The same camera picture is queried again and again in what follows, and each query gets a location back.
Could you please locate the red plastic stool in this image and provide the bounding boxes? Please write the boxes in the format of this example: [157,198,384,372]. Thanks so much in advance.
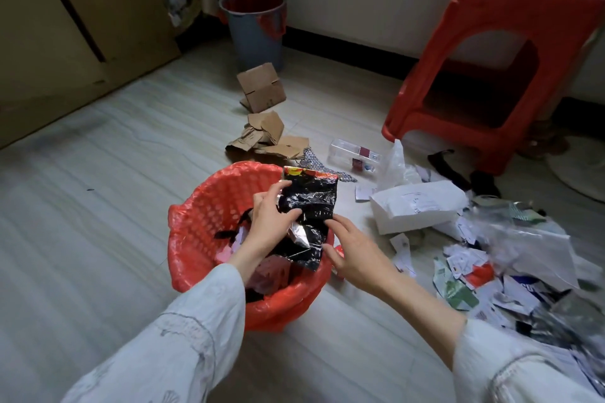
[381,0,605,176]

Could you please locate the black white patterned cloth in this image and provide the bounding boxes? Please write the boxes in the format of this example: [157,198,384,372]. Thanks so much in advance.
[297,147,358,183]

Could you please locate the person's left hand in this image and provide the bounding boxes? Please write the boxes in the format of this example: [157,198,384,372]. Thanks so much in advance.
[245,180,303,257]

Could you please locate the white parcel bag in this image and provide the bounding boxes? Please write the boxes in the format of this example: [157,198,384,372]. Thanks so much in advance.
[370,180,469,235]

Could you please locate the orange plastic scrap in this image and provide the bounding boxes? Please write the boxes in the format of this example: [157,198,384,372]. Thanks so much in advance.
[465,263,495,289]

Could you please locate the small brown cardboard box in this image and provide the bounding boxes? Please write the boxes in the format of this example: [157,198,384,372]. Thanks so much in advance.
[236,62,287,114]

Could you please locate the black snack wrapper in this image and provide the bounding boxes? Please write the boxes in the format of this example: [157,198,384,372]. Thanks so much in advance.
[272,166,339,271]

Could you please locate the black mesh piece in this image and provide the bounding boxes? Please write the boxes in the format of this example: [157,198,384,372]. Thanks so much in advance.
[427,150,471,191]
[469,170,502,198]

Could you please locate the red-lined waste basket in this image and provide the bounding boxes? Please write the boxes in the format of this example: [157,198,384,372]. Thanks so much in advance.
[168,161,337,332]

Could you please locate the white right sleeve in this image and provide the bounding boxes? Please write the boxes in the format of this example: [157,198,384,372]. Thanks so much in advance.
[452,317,605,403]

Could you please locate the white sleeve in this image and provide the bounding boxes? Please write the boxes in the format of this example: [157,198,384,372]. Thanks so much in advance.
[61,264,246,403]
[452,317,605,403]

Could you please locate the white round fan base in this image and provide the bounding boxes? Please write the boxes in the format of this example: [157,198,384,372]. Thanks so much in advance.
[546,135,605,203]

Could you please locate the person's left forearm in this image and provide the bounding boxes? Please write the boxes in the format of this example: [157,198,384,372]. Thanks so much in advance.
[228,242,265,285]

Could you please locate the torn cardboard pieces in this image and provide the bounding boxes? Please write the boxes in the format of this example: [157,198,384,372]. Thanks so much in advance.
[226,110,311,162]

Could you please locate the person's right forearm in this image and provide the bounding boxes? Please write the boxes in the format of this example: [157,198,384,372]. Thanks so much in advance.
[377,270,466,370]

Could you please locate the grey bucket with red liner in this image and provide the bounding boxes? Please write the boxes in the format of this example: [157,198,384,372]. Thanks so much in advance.
[218,0,288,73]

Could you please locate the pile of mixed scrap litter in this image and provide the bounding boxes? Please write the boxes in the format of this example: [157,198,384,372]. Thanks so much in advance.
[432,216,605,394]

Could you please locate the white left sleeve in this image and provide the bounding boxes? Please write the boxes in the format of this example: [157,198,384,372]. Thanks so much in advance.
[61,264,246,403]

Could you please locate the beige wooden cabinet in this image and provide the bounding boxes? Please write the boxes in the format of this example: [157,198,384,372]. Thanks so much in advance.
[0,0,180,149]

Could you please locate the clear plastic box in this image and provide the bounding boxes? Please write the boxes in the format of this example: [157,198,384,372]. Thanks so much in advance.
[329,139,381,174]

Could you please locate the person's right hand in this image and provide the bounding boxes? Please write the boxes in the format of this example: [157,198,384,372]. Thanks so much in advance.
[323,214,398,297]

